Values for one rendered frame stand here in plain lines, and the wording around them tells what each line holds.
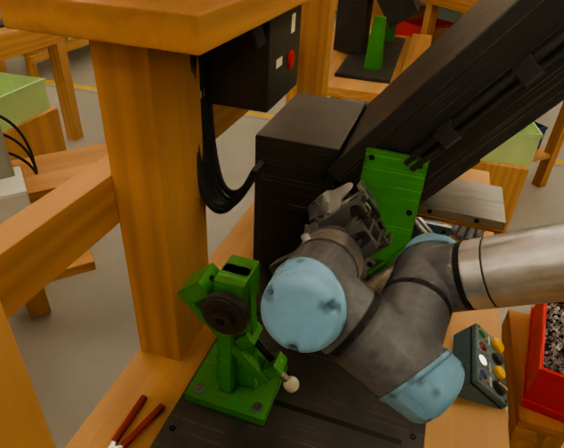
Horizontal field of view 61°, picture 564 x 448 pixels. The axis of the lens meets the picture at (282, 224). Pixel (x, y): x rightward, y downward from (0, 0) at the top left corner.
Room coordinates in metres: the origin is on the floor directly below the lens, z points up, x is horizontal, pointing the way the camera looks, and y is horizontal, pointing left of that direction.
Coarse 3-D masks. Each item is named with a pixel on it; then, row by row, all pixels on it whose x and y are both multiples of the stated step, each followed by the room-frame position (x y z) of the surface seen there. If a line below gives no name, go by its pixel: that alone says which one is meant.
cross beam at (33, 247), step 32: (224, 128) 1.05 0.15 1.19; (64, 192) 0.58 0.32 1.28; (96, 192) 0.61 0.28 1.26; (0, 224) 0.50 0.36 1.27; (32, 224) 0.50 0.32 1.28; (64, 224) 0.54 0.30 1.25; (96, 224) 0.59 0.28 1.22; (0, 256) 0.43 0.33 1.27; (32, 256) 0.47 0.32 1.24; (64, 256) 0.52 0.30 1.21; (0, 288) 0.42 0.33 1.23; (32, 288) 0.46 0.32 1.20
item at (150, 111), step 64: (320, 0) 1.60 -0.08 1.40; (128, 64) 0.63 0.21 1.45; (320, 64) 1.59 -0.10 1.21; (128, 128) 0.63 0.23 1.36; (192, 128) 0.72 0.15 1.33; (128, 192) 0.63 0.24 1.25; (192, 192) 0.70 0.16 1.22; (128, 256) 0.64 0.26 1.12; (192, 256) 0.69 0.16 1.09; (0, 320) 0.33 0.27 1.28; (192, 320) 0.67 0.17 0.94; (0, 384) 0.30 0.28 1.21
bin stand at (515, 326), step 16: (512, 320) 0.87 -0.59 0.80; (528, 320) 0.88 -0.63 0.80; (512, 336) 0.82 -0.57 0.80; (512, 352) 0.77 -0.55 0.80; (512, 368) 0.73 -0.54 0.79; (512, 384) 0.69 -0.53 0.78; (512, 400) 0.66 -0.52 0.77; (512, 416) 0.62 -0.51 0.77; (528, 416) 0.60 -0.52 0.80; (544, 416) 0.60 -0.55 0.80; (512, 432) 0.59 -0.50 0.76; (528, 432) 0.58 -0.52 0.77; (544, 432) 0.58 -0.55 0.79; (560, 432) 0.57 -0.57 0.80
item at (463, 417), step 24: (456, 240) 1.07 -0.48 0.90; (456, 312) 0.78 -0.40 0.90; (480, 312) 0.79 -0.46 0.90; (456, 408) 0.54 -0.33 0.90; (480, 408) 0.54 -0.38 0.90; (504, 408) 0.54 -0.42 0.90; (432, 432) 0.48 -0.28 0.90; (456, 432) 0.49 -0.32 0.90; (480, 432) 0.49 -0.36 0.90; (504, 432) 0.49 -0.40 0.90
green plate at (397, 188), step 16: (368, 160) 0.80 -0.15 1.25; (384, 160) 0.79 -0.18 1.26; (400, 160) 0.78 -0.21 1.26; (416, 160) 0.78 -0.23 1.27; (368, 176) 0.79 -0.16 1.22; (384, 176) 0.78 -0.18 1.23; (400, 176) 0.78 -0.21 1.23; (416, 176) 0.77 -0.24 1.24; (384, 192) 0.77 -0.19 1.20; (400, 192) 0.77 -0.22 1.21; (416, 192) 0.76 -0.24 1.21; (384, 208) 0.76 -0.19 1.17; (400, 208) 0.76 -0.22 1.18; (416, 208) 0.75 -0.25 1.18; (384, 224) 0.76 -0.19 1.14; (400, 224) 0.75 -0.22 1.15; (400, 240) 0.74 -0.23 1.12; (384, 256) 0.74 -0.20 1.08
